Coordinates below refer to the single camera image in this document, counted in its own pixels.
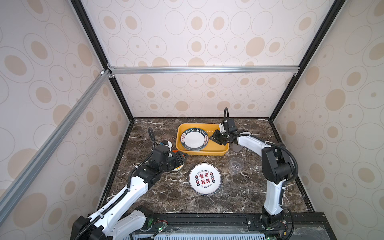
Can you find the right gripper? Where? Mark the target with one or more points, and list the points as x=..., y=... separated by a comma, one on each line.
x=215, y=138

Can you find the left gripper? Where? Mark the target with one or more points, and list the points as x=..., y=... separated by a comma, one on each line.
x=178, y=159

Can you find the orange plastic bowl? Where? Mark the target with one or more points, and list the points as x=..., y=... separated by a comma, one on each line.
x=180, y=160

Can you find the green rim lettered plate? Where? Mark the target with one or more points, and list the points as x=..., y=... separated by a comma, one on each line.
x=194, y=139

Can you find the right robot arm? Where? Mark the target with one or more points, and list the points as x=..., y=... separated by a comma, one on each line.
x=279, y=166

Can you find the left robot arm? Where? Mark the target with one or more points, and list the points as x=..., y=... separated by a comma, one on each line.
x=108, y=222

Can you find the yellow plastic bin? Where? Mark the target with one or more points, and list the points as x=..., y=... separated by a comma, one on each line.
x=212, y=148

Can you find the grey translucent cup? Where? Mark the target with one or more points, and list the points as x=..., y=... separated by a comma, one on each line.
x=236, y=148

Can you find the clear plastic cup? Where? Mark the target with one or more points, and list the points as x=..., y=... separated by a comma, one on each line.
x=236, y=165

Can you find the horizontal aluminium rail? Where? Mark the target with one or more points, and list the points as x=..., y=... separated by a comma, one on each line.
x=205, y=70

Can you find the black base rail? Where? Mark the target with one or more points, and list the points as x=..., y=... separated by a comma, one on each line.
x=296, y=226

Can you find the left diagonal aluminium rail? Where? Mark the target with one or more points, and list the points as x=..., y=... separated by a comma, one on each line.
x=21, y=184

